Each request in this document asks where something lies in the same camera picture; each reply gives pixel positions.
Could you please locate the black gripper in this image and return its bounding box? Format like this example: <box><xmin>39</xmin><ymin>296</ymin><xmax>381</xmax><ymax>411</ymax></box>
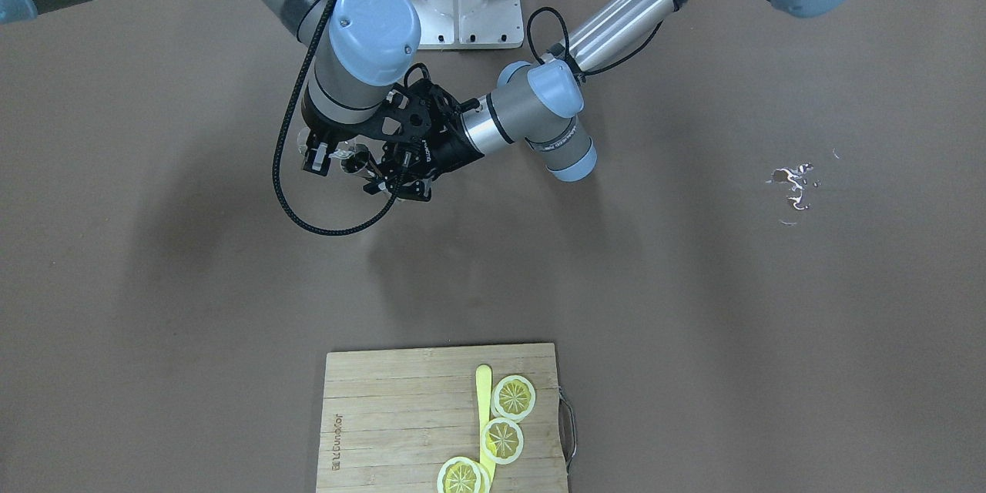
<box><xmin>391</xmin><ymin>80</ymin><xmax>483</xmax><ymax>202</ymax></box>
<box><xmin>300</xmin><ymin>89</ymin><xmax>432</xmax><ymax>195</ymax></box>

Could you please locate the steel jigger measuring cup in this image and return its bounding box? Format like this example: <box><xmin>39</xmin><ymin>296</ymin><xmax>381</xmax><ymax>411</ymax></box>
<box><xmin>340</xmin><ymin>150</ymin><xmax>379</xmax><ymax>180</ymax></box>

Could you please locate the clear glass shaker cup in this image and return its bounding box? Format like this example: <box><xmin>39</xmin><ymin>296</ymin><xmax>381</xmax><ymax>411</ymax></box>
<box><xmin>297</xmin><ymin>129</ymin><xmax>369</xmax><ymax>160</ymax></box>

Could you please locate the yellow plastic knife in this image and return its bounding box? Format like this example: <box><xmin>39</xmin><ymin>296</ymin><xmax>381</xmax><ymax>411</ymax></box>
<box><xmin>475</xmin><ymin>364</ymin><xmax>496</xmax><ymax>492</ymax></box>

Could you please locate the lemon slice upper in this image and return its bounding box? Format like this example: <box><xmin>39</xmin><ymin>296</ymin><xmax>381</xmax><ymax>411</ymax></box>
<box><xmin>491</xmin><ymin>374</ymin><xmax>538</xmax><ymax>423</ymax></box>

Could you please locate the lemon slice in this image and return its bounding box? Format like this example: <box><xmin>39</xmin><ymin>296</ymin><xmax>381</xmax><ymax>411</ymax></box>
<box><xmin>434</xmin><ymin>457</ymin><xmax>491</xmax><ymax>493</ymax></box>
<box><xmin>491</xmin><ymin>374</ymin><xmax>538</xmax><ymax>423</ymax></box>
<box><xmin>479</xmin><ymin>418</ymin><xmax>525</xmax><ymax>465</ymax></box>

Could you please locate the wooden cutting board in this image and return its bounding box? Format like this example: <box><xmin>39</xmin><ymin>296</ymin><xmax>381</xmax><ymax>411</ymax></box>
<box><xmin>316</xmin><ymin>343</ymin><xmax>569</xmax><ymax>492</ymax></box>

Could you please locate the lemon slice middle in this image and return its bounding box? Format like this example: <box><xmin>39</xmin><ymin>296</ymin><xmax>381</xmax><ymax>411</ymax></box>
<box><xmin>479</xmin><ymin>418</ymin><xmax>525</xmax><ymax>465</ymax></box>

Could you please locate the lemon slice lower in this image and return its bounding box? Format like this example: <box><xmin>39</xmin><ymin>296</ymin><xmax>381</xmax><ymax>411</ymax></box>
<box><xmin>434</xmin><ymin>457</ymin><xmax>491</xmax><ymax>493</ymax></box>

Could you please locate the spilled liquid puddle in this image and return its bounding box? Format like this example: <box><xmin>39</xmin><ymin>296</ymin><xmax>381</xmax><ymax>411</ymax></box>
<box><xmin>764</xmin><ymin>162</ymin><xmax>820</xmax><ymax>227</ymax></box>

